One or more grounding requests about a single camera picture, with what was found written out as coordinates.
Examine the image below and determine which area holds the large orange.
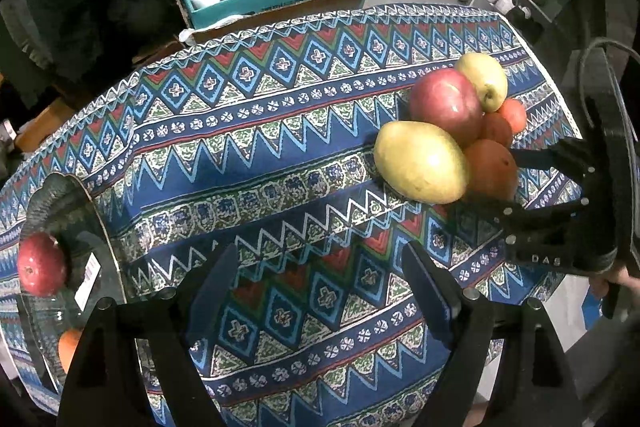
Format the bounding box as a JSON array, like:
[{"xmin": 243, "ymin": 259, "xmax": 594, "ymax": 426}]
[
  {"xmin": 58, "ymin": 329, "xmax": 82, "ymax": 374},
  {"xmin": 463, "ymin": 139, "xmax": 518, "ymax": 200}
]

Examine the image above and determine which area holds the small mandarin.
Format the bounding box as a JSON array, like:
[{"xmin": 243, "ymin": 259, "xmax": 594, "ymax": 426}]
[
  {"xmin": 478, "ymin": 113, "xmax": 513, "ymax": 148},
  {"xmin": 498, "ymin": 98, "xmax": 527, "ymax": 134}
]

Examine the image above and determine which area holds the yellow green pear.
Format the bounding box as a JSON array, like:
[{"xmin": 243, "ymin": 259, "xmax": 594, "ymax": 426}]
[{"xmin": 454, "ymin": 53, "xmax": 508, "ymax": 113}]

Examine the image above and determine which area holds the dark red apple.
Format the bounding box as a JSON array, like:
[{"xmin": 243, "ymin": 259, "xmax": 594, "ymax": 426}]
[{"xmin": 17, "ymin": 232, "xmax": 67, "ymax": 297}]

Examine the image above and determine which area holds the dark glass fruit bowl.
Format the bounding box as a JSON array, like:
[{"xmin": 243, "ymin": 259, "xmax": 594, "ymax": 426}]
[{"xmin": 17, "ymin": 173, "xmax": 127, "ymax": 393}]

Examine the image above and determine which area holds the person's right hand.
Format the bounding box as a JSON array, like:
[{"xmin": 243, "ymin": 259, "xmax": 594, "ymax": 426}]
[{"xmin": 589, "ymin": 261, "xmax": 640, "ymax": 300}]

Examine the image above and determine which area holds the blue patterned tablecloth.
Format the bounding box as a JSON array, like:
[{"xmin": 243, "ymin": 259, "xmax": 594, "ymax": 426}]
[{"xmin": 1, "ymin": 4, "xmax": 578, "ymax": 426}]

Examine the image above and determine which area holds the cardboard box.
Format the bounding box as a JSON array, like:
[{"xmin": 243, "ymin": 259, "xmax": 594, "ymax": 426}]
[{"xmin": 178, "ymin": 0, "xmax": 366, "ymax": 46}]

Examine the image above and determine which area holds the wooden drawer unit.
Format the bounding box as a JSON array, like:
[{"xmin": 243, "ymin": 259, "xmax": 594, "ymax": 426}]
[{"xmin": 14, "ymin": 98, "xmax": 75, "ymax": 153}]

